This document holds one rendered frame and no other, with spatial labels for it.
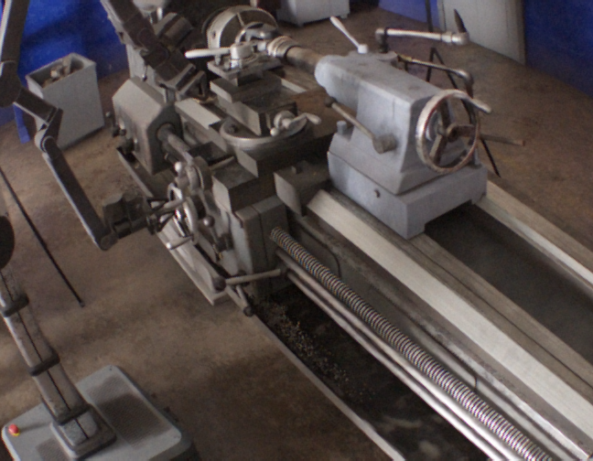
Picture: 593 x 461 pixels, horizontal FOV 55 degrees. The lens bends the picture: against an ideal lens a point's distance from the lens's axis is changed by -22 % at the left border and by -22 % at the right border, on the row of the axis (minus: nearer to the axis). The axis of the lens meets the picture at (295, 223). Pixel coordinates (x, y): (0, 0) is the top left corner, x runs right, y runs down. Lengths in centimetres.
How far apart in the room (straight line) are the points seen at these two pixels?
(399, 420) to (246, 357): 98
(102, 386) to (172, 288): 92
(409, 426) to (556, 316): 51
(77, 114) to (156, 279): 183
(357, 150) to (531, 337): 73
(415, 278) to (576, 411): 61
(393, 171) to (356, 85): 25
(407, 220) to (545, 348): 54
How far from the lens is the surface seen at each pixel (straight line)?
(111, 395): 223
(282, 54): 215
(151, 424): 210
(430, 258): 163
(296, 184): 185
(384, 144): 163
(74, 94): 453
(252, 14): 242
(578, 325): 164
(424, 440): 176
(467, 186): 176
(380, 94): 169
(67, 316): 306
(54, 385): 190
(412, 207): 164
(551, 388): 132
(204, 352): 267
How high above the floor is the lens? 183
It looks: 34 degrees down
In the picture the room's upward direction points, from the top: 8 degrees counter-clockwise
